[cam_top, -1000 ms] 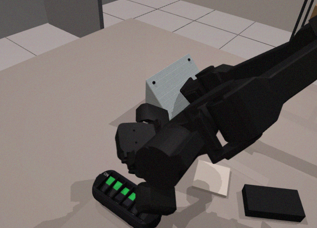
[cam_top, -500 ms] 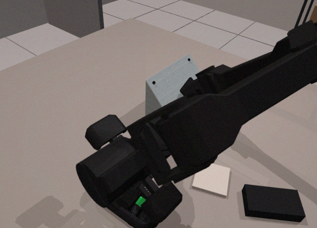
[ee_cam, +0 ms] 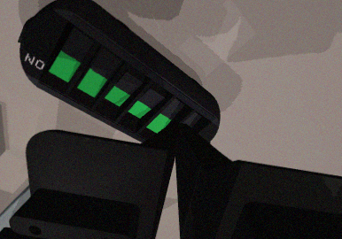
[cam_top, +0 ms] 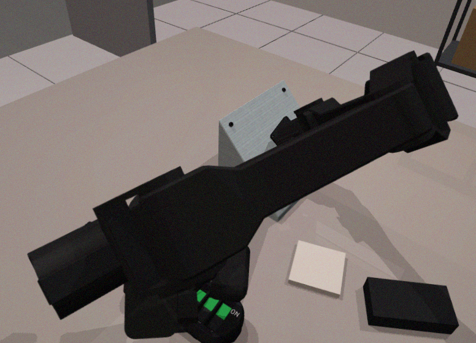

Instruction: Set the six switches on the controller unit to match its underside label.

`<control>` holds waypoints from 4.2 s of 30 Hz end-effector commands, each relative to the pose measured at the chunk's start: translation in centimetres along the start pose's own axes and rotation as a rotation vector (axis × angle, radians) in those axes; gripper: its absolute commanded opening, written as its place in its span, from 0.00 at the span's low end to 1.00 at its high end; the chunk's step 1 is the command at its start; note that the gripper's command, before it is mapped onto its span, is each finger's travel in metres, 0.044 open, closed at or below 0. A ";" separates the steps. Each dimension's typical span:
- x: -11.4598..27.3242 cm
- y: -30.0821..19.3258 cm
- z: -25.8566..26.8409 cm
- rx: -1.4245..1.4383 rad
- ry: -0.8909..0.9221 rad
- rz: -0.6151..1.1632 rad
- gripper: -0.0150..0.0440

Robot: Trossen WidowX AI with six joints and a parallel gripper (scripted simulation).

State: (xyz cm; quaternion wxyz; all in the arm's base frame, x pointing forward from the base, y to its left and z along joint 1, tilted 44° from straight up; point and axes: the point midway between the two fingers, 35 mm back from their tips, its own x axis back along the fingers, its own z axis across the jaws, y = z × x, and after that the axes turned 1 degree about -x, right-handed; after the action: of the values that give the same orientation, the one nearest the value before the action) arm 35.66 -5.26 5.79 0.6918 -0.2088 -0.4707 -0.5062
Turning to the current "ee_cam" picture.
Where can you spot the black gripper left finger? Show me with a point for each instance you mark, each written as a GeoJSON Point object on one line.
{"type": "Point", "coordinates": [93, 166]}

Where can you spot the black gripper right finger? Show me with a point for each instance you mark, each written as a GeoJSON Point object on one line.
{"type": "Point", "coordinates": [212, 190]}

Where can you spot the beige flat box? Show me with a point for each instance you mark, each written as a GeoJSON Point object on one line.
{"type": "Point", "coordinates": [2, 140]}

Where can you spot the dark grey rocker switch panel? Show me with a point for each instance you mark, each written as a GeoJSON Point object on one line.
{"type": "Point", "coordinates": [78, 52]}

